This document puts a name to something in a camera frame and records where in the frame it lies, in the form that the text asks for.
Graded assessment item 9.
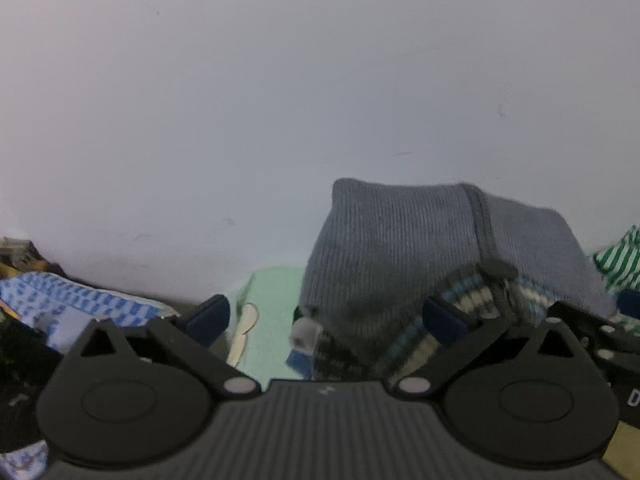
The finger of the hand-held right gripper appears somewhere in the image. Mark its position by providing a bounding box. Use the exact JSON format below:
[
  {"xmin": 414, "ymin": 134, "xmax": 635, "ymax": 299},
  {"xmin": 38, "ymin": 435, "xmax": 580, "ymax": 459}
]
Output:
[{"xmin": 547, "ymin": 290, "xmax": 640, "ymax": 362}]

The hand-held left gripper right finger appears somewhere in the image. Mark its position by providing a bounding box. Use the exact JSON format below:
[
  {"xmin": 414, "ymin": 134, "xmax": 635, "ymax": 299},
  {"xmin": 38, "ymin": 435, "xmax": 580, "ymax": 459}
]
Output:
[{"xmin": 387, "ymin": 296, "xmax": 597, "ymax": 401}]

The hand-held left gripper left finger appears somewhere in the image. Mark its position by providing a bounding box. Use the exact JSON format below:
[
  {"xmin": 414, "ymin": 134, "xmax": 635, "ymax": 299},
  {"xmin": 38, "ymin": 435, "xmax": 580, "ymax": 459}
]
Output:
[{"xmin": 80, "ymin": 294, "xmax": 262, "ymax": 400}]

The grey striped knit sweater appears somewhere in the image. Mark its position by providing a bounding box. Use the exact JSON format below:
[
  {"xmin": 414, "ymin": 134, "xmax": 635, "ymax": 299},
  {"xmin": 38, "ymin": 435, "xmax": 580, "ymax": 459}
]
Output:
[{"xmin": 287, "ymin": 177, "xmax": 619, "ymax": 382}]

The green white striped shirt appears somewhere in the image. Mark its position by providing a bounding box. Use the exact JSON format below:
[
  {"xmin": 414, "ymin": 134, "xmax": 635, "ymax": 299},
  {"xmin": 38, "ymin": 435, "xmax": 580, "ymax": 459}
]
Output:
[{"xmin": 592, "ymin": 225, "xmax": 640, "ymax": 294}]

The yellow green printed blanket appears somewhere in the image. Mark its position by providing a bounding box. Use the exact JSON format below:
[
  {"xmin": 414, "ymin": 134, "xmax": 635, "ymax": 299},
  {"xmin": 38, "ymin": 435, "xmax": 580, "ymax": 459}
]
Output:
[{"xmin": 227, "ymin": 265, "xmax": 315, "ymax": 382}]

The blue checkered cloth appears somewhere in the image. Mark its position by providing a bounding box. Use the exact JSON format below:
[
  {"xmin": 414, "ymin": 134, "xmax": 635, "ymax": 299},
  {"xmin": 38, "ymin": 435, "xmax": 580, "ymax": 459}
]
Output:
[{"xmin": 0, "ymin": 270, "xmax": 173, "ymax": 472}]

